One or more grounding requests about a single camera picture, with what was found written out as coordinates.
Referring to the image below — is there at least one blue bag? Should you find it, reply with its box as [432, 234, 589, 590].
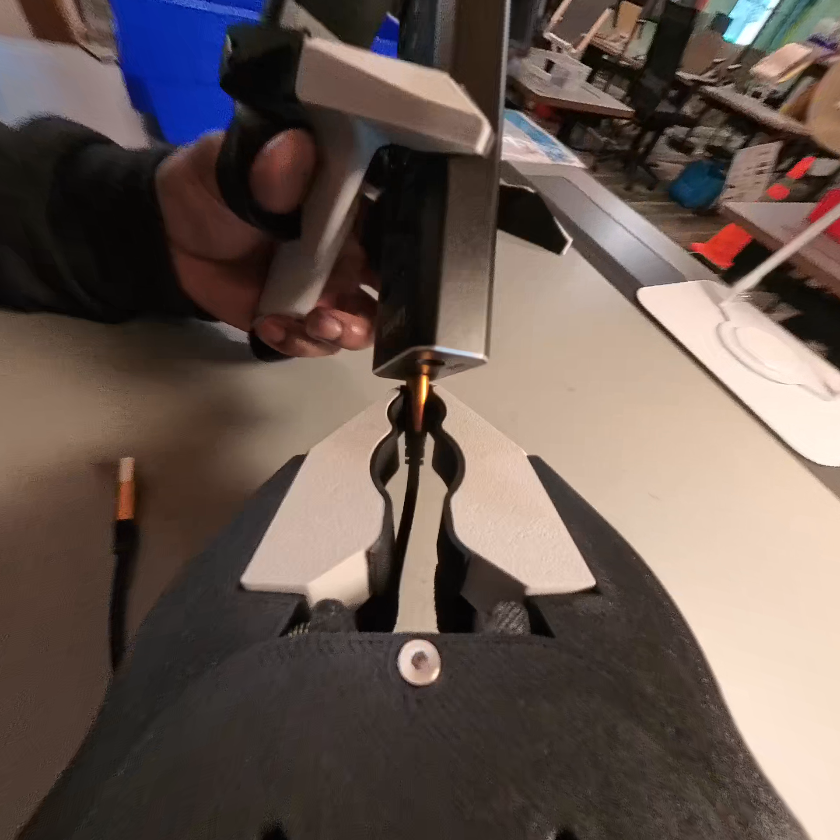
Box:
[668, 159, 728, 211]

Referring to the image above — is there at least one printed paper sheet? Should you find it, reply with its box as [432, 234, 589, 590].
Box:
[502, 108, 588, 170]

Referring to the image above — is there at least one person's left hand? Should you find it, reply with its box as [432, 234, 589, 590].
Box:
[156, 128, 382, 360]

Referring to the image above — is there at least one copper plug black cable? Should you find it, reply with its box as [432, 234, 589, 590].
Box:
[108, 354, 437, 670]

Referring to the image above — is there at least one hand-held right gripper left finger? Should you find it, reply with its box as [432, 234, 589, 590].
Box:
[240, 386, 408, 632]

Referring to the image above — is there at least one person's left forearm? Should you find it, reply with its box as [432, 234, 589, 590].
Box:
[0, 117, 217, 324]

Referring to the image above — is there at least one red plastic object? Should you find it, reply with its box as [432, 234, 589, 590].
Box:
[689, 223, 754, 270]

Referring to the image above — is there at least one document stand with instruction sheet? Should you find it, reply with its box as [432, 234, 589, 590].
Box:
[637, 197, 840, 468]

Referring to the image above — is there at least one black long USB hub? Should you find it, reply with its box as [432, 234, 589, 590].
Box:
[367, 0, 509, 383]

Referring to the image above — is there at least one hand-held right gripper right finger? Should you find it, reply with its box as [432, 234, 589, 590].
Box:
[427, 385, 597, 632]

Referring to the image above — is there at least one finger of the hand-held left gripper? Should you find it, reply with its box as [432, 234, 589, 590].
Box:
[294, 36, 496, 158]
[497, 185, 574, 257]

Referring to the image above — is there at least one black office chair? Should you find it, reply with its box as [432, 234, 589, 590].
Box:
[623, 0, 703, 191]

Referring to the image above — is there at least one blue plastic bin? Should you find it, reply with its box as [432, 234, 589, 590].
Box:
[108, 0, 401, 145]

